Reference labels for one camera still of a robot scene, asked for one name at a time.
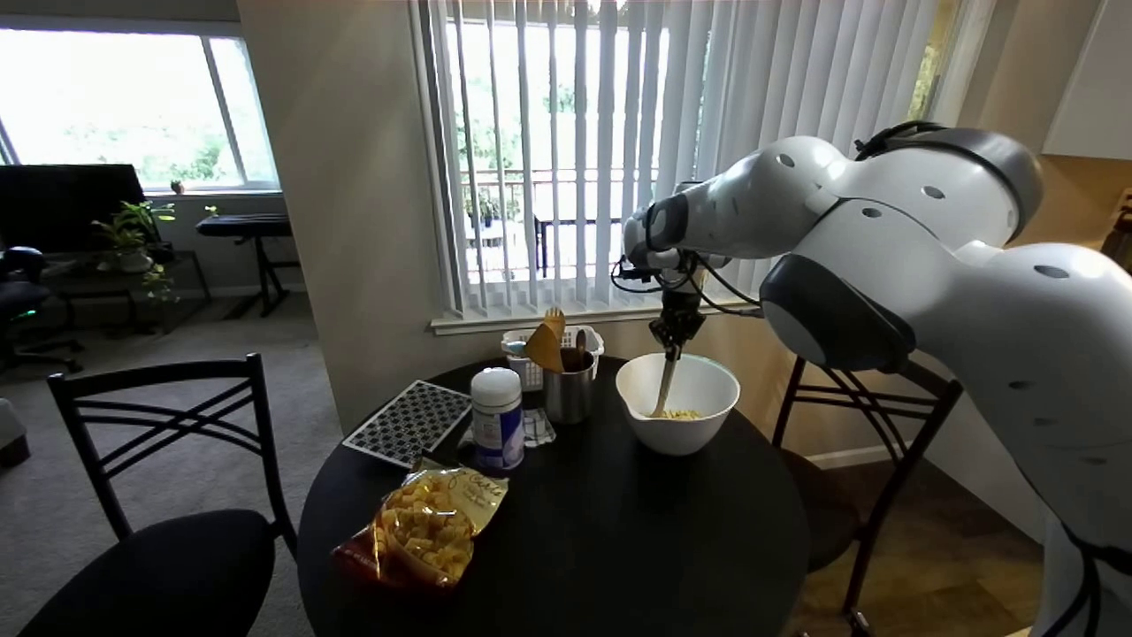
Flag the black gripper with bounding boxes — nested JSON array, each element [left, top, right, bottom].
[[652, 270, 702, 349]]

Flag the wooden spoon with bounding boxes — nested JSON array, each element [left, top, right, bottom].
[[652, 345, 684, 417]]

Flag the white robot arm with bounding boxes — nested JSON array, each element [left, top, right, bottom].
[[622, 125, 1132, 637]]

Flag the white mixing bowl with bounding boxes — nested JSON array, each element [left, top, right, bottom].
[[616, 355, 743, 455]]

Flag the metal utensil cup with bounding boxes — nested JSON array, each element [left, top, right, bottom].
[[540, 345, 596, 423]]

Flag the wooden spatula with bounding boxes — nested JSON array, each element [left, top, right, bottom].
[[527, 307, 567, 370]]

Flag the crumpled clear plastic wrap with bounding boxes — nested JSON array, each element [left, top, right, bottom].
[[524, 409, 554, 448]]

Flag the white wipes canister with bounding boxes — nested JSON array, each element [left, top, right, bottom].
[[470, 369, 524, 474]]

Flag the black chair by window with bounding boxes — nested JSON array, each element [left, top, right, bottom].
[[771, 358, 961, 637]]

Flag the vertical window blinds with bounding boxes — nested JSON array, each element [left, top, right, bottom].
[[414, 0, 943, 317]]

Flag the round black table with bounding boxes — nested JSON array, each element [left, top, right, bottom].
[[296, 375, 809, 637]]

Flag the checkered kitchen towel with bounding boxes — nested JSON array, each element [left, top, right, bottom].
[[344, 377, 470, 468]]

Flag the bag of chips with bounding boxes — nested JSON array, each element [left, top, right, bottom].
[[336, 468, 509, 589]]

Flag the black keyboard stand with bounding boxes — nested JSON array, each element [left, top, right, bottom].
[[194, 212, 296, 317]]

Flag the potted plant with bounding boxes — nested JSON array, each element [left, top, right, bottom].
[[90, 200, 177, 297]]

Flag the black chair front left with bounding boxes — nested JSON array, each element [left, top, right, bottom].
[[14, 349, 302, 637]]

